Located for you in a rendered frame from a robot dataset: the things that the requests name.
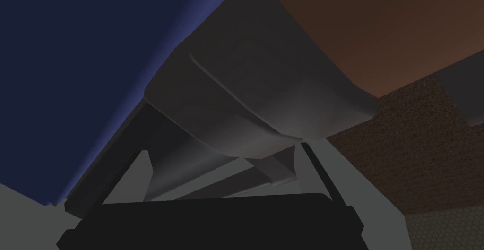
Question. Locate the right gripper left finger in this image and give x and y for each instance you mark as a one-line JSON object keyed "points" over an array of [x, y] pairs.
{"points": [[140, 182]]}

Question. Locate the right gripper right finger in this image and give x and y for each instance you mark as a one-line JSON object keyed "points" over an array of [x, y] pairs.
{"points": [[310, 178]]}

